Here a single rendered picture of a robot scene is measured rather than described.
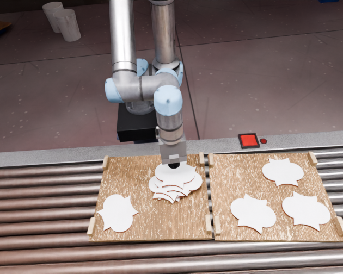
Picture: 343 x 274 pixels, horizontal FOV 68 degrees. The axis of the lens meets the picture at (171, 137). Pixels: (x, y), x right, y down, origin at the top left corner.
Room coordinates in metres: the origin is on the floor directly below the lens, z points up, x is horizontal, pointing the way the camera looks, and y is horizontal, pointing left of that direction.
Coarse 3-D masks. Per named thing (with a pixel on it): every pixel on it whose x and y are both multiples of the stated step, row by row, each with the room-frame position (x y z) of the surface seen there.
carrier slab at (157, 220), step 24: (120, 168) 0.61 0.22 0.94; (144, 168) 0.60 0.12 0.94; (120, 192) 0.50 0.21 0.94; (144, 192) 0.49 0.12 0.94; (192, 192) 0.47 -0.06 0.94; (96, 216) 0.41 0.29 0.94; (144, 216) 0.39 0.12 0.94; (168, 216) 0.39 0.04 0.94; (192, 216) 0.38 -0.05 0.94; (96, 240) 0.33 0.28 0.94; (120, 240) 0.32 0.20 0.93; (144, 240) 0.31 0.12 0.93
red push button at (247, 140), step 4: (244, 136) 0.72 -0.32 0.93; (248, 136) 0.72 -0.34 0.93; (252, 136) 0.72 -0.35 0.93; (244, 140) 0.70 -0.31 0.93; (248, 140) 0.70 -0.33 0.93; (252, 140) 0.70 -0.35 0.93; (244, 144) 0.68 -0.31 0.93; (248, 144) 0.68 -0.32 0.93; (252, 144) 0.68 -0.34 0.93; (256, 144) 0.67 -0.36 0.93
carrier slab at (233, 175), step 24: (216, 168) 0.57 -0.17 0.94; (240, 168) 0.56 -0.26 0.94; (312, 168) 0.53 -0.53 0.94; (216, 192) 0.46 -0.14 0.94; (240, 192) 0.45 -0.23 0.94; (264, 192) 0.44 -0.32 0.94; (288, 192) 0.43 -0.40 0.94; (312, 192) 0.42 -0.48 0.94; (216, 240) 0.29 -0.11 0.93; (240, 240) 0.28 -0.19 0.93; (264, 240) 0.28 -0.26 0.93; (288, 240) 0.27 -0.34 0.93; (312, 240) 0.26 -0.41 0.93; (336, 240) 0.25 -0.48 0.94
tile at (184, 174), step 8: (160, 168) 0.56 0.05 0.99; (168, 168) 0.55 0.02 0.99; (184, 168) 0.54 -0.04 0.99; (192, 168) 0.54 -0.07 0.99; (160, 176) 0.52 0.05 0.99; (168, 176) 0.52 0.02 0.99; (176, 176) 0.51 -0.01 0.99; (184, 176) 0.51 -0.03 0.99; (192, 176) 0.51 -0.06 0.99; (168, 184) 0.48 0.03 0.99; (176, 184) 0.48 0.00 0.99
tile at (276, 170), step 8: (272, 160) 0.57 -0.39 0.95; (280, 160) 0.57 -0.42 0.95; (288, 160) 0.56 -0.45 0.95; (264, 168) 0.54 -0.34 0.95; (272, 168) 0.54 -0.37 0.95; (280, 168) 0.53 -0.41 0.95; (288, 168) 0.53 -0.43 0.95; (296, 168) 0.53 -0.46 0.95; (264, 176) 0.51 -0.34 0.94; (272, 176) 0.50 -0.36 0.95; (280, 176) 0.50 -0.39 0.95; (288, 176) 0.49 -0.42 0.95; (296, 176) 0.49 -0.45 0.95; (280, 184) 0.46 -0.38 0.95; (288, 184) 0.46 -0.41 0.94; (296, 184) 0.46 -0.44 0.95
